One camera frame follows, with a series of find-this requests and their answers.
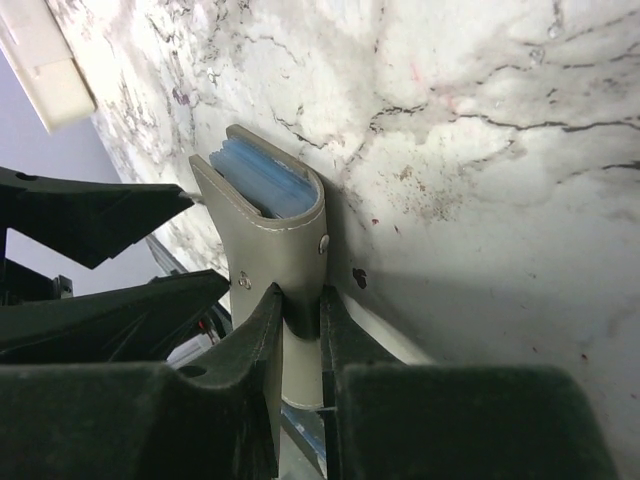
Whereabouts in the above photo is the white plastic card tray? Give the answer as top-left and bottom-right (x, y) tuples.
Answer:
(1, 0), (96, 133)

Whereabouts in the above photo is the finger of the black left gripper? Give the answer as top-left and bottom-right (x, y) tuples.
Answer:
(1, 270), (229, 363)
(1, 168), (194, 269)

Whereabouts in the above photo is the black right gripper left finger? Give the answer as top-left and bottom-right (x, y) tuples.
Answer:
(1, 286), (283, 479)

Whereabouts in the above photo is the grey leather card holder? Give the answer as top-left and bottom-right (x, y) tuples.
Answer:
(189, 124), (329, 410)

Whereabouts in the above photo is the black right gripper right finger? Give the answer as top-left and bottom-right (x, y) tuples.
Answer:
(319, 287), (618, 479)

